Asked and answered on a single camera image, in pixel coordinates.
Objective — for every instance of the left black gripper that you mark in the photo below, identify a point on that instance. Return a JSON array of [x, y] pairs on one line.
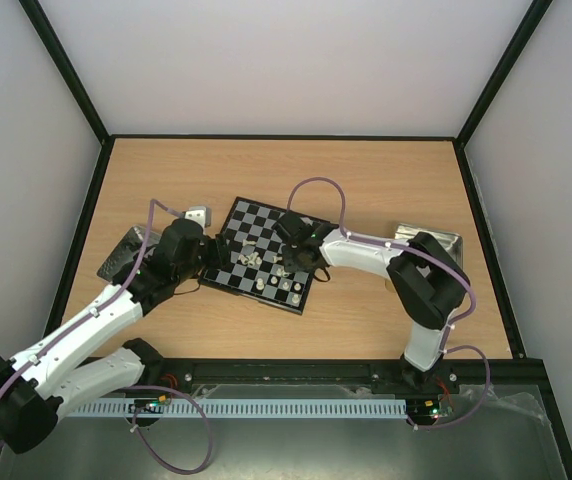
[[220, 253]]

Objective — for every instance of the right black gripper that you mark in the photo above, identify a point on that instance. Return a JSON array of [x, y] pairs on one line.
[[299, 256]]

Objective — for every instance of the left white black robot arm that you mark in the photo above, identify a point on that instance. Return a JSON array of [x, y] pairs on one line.
[[40, 385]]

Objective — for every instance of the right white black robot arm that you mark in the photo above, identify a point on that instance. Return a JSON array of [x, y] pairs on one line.
[[430, 285]]

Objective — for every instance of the white chess piece cluster centre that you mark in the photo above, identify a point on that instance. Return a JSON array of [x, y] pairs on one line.
[[249, 257]]

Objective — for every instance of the black and grey chessboard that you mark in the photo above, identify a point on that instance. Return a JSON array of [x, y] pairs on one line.
[[251, 220]]

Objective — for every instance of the left metal tray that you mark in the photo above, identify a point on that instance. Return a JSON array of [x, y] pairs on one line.
[[125, 251]]

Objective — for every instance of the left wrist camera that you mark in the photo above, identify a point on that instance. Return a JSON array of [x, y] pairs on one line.
[[200, 214]]

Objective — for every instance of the light blue cable duct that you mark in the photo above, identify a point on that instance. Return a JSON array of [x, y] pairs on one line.
[[247, 409]]

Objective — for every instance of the black aluminium frame rail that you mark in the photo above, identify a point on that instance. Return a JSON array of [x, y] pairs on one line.
[[379, 376]]

